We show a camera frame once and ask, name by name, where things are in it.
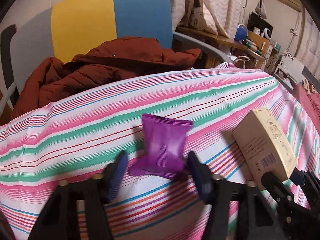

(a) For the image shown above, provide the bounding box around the white shelf unit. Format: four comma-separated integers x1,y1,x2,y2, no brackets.
274,51,305,83

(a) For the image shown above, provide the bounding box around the purple snack packet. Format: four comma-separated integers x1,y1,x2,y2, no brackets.
129,113,193,179

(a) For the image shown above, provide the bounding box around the dark red jacket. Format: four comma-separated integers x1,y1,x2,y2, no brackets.
11,36,201,119

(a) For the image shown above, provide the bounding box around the cream cardboard box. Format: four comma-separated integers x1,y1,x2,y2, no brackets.
232,108,297,190

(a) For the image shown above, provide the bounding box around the wooden side table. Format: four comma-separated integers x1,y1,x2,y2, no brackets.
176,26,266,62

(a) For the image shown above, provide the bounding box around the white desk fan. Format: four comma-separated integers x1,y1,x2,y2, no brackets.
260,28,272,40

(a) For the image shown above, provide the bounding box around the blue chair in background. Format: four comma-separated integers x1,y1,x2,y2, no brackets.
234,24,248,42

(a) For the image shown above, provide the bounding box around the striped bed sheet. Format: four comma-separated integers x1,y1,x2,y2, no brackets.
1,63,319,239

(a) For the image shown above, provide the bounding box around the pink bedding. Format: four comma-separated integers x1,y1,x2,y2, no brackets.
293,84,320,133

